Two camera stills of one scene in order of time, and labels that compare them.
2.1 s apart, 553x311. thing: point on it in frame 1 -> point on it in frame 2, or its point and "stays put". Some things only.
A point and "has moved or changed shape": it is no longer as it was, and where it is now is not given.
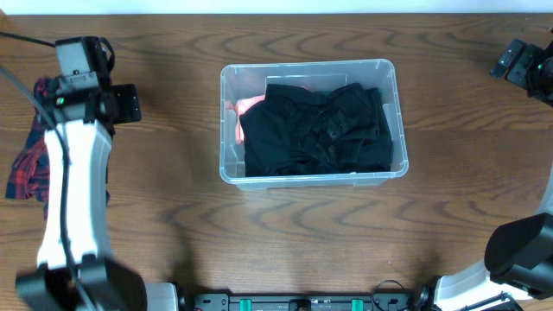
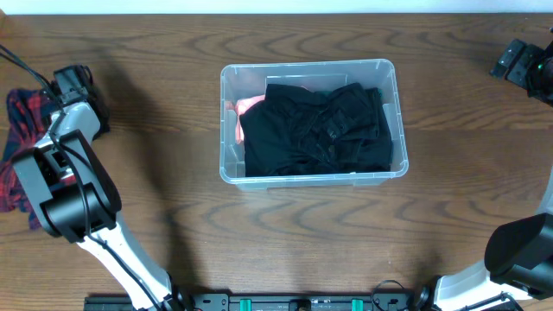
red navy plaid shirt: x=30 y=177 has moved or changed shape
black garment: x=298 y=131 stays put
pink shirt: x=241 y=105 stays put
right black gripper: x=532 y=56 stays put
